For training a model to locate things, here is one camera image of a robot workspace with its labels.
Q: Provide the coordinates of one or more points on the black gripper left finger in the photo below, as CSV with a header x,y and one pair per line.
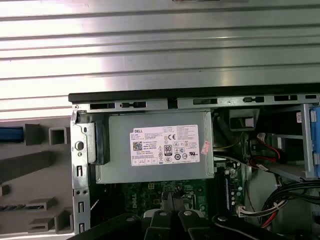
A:
x,y
160,225

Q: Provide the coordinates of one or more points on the green motherboard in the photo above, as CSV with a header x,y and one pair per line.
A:
x,y
140,197

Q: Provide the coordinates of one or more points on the black RAM slot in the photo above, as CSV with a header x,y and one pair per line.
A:
x,y
220,187

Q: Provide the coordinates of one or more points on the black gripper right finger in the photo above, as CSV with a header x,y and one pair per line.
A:
x,y
190,227

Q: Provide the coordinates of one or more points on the silver drive cage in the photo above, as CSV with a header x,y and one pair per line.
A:
x,y
305,130

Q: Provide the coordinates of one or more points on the grey power supply unit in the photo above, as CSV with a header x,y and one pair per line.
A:
x,y
120,150

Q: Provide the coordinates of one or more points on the black PC case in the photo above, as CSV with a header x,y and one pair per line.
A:
x,y
125,97

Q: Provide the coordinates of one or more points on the dark RAM stick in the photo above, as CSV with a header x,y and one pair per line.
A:
x,y
227,195

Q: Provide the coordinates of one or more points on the blue plastic drive latch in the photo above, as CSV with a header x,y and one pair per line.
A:
x,y
315,130

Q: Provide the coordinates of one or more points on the grey parts rack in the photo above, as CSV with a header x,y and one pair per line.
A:
x,y
37,162

